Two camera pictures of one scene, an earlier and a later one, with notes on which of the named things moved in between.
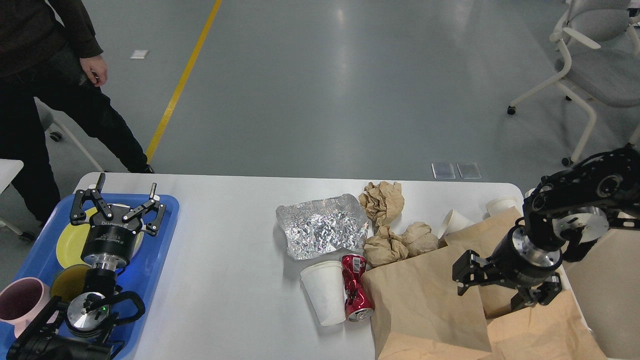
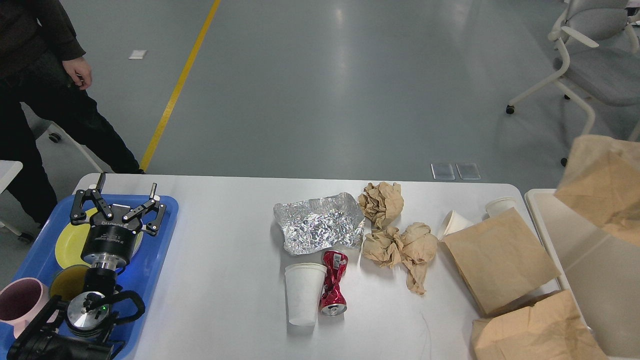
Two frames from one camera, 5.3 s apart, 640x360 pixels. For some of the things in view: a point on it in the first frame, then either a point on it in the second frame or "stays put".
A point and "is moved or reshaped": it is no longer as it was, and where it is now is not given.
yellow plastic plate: (69, 248) stays put
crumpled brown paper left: (384, 247) stays put
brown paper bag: (550, 328) is moved or reshaped
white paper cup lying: (454, 222) stays put
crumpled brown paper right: (419, 239) stays put
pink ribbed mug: (21, 298) stays put
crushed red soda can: (358, 295) to (332, 303)
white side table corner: (9, 169) stays put
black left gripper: (109, 243) stays put
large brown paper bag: (419, 299) is moved or reshaped
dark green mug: (69, 281) stays put
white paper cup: (325, 283) to (304, 283)
